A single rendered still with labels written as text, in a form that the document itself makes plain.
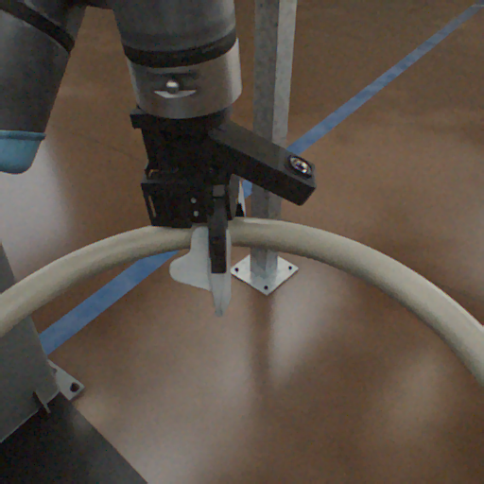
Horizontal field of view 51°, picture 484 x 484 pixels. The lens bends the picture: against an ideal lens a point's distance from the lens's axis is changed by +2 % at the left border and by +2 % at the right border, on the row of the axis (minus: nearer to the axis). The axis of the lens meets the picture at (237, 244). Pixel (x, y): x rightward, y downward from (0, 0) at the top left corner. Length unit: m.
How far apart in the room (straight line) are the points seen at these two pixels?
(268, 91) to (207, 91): 1.12
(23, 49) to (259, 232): 0.25
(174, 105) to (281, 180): 0.12
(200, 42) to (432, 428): 1.42
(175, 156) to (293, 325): 1.37
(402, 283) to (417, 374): 1.31
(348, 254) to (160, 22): 0.25
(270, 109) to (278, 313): 0.73
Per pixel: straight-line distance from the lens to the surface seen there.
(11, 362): 1.49
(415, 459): 1.59
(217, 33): 0.39
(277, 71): 1.49
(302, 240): 0.47
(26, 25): 0.43
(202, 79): 0.40
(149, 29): 0.39
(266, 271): 1.91
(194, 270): 0.49
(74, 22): 0.46
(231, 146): 0.44
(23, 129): 0.43
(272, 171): 0.44
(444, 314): 0.44
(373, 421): 1.61
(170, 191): 0.46
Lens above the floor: 1.34
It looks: 40 degrees down
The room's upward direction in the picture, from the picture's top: straight up
